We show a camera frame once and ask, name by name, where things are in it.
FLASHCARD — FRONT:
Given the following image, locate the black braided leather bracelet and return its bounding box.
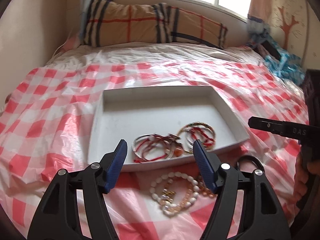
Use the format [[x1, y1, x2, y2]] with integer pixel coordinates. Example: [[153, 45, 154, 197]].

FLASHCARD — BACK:
[[236, 155, 265, 173]]

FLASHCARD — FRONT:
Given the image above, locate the amber bead bracelet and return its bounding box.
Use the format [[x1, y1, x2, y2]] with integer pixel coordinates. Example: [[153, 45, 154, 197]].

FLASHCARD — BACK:
[[197, 174, 218, 198]]

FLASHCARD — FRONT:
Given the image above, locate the white bead bracelet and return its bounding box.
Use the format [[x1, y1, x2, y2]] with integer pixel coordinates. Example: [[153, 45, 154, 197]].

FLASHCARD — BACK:
[[149, 171, 201, 217]]

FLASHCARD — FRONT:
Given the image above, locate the pink bead bracelet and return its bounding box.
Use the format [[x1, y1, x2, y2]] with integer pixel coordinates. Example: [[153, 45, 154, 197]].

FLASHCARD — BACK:
[[162, 182, 198, 215]]

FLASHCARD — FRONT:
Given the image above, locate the large silver bangle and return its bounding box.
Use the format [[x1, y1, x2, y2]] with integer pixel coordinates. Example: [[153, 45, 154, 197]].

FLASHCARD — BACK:
[[186, 126, 216, 150]]

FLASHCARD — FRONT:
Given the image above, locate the red knotted string bracelet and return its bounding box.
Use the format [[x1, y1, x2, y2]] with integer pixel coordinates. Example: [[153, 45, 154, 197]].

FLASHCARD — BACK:
[[190, 127, 216, 149]]

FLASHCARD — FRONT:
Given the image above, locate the red cord pendant bracelet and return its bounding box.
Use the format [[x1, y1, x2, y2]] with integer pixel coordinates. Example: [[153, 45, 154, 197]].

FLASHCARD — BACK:
[[133, 133, 183, 163]]

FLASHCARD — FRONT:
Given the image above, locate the person right hand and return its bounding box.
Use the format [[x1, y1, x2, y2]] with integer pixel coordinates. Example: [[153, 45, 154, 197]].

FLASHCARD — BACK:
[[293, 153, 320, 216]]

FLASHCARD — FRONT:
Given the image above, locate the blue checkered plastic sheet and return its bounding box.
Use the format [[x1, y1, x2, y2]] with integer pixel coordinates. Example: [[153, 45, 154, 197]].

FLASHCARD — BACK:
[[263, 36, 305, 86]]

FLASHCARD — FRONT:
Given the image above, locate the red white checkered plastic sheet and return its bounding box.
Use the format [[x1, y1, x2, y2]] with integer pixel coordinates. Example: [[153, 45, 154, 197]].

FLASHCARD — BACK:
[[1, 60, 308, 239]]

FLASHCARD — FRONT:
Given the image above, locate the white shallow cardboard tray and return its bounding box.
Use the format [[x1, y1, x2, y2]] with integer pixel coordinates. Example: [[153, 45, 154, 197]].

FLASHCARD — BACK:
[[87, 86, 249, 172]]

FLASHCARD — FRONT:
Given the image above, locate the right pink curtain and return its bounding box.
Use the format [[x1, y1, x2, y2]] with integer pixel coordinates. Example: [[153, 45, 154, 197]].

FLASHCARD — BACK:
[[247, 0, 276, 48]]

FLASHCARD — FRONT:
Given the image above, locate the right plaid pillow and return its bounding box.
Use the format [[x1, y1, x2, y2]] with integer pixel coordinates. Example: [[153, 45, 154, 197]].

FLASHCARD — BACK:
[[167, 6, 228, 49]]

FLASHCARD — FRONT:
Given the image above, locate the plaid pillow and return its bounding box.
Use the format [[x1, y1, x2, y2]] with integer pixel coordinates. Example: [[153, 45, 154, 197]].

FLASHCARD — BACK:
[[85, 1, 172, 47], [167, 6, 228, 49]]

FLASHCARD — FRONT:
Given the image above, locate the white bed sheet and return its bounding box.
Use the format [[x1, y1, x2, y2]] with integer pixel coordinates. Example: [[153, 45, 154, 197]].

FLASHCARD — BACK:
[[45, 42, 263, 70]]

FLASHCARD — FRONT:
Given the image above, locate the left plaid pillow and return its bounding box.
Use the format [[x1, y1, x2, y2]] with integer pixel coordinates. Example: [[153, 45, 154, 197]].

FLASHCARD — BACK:
[[85, 1, 172, 47]]

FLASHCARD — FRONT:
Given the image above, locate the tree wall sticker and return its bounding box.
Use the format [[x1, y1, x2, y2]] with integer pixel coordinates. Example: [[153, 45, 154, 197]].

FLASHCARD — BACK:
[[277, 5, 305, 50]]

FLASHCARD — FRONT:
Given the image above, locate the white wall panel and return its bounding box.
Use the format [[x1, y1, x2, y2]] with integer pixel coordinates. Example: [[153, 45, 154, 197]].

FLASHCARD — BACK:
[[1, 0, 67, 105]]

